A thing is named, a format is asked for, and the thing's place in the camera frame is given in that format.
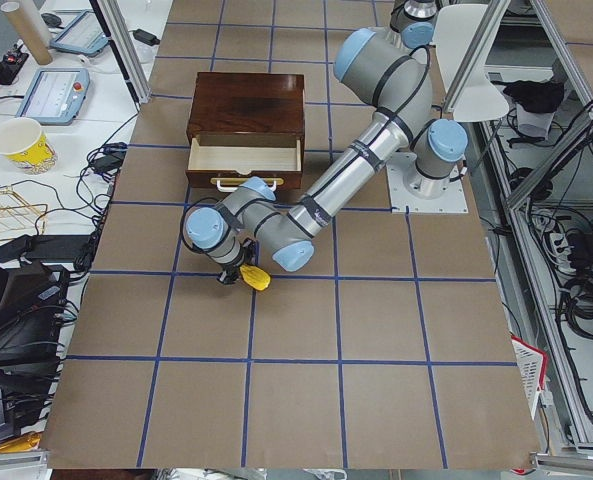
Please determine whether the yellow corn cob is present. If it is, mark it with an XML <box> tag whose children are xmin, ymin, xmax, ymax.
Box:
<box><xmin>239</xmin><ymin>264</ymin><xmax>271</xmax><ymax>291</ymax></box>

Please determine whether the blue teach pendant far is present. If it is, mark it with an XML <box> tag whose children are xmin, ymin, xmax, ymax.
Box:
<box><xmin>50</xmin><ymin>10</ymin><xmax>108</xmax><ymax>57</ymax></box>

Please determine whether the blue teach pendant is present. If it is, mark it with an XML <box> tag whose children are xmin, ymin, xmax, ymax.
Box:
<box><xmin>50</xmin><ymin>10</ymin><xmax>108</xmax><ymax>57</ymax></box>
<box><xmin>16</xmin><ymin>68</ymin><xmax>90</xmax><ymax>126</ymax></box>

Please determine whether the white chair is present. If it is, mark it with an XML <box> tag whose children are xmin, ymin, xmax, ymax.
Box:
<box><xmin>433</xmin><ymin>1</ymin><xmax>509</xmax><ymax>122</ymax></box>

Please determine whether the yellow popcorn paper cup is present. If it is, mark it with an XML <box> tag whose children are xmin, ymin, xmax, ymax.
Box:
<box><xmin>0</xmin><ymin>117</ymin><xmax>58</xmax><ymax>174</ymax></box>

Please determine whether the wooden drawer with white handle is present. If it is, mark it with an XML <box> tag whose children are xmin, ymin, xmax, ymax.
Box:
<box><xmin>186</xmin><ymin>133</ymin><xmax>303</xmax><ymax>190</ymax></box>

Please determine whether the dark wooden drawer cabinet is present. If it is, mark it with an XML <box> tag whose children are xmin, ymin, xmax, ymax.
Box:
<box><xmin>186</xmin><ymin>72</ymin><xmax>305</xmax><ymax>140</ymax></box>

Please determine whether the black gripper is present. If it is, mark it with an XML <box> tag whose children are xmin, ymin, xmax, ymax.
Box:
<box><xmin>217</xmin><ymin>238</ymin><xmax>257</xmax><ymax>285</ymax></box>

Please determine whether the black power adapter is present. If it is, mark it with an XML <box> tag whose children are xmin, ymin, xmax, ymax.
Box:
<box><xmin>132</xmin><ymin>29</ymin><xmax>160</xmax><ymax>46</ymax></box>

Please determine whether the black power strip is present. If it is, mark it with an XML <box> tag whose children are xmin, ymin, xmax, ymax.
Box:
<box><xmin>0</xmin><ymin>234</ymin><xmax>95</xmax><ymax>272</ymax></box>

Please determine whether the gold wire basket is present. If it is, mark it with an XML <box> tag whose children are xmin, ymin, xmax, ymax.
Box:
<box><xmin>0</xmin><ymin>186</ymin><xmax>48</xmax><ymax>241</ymax></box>

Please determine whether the aluminium frame post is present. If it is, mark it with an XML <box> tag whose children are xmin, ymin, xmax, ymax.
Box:
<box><xmin>90</xmin><ymin>0</ymin><xmax>151</xmax><ymax>105</ymax></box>

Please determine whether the cardboard tube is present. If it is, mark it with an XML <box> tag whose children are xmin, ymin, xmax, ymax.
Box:
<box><xmin>0</xmin><ymin>0</ymin><xmax>53</xmax><ymax>66</ymax></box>

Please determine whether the blue teach pendant near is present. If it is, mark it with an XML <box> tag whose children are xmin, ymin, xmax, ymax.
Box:
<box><xmin>16</xmin><ymin>68</ymin><xmax>90</xmax><ymax>126</ymax></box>

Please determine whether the red white plastic basket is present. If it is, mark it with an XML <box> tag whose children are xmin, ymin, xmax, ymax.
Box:
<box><xmin>511</xmin><ymin>335</ymin><xmax>548</xmax><ymax>419</ymax></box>

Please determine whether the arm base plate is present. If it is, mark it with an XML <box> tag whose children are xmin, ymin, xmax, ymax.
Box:
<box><xmin>386</xmin><ymin>152</ymin><xmax>468</xmax><ymax>215</ymax></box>

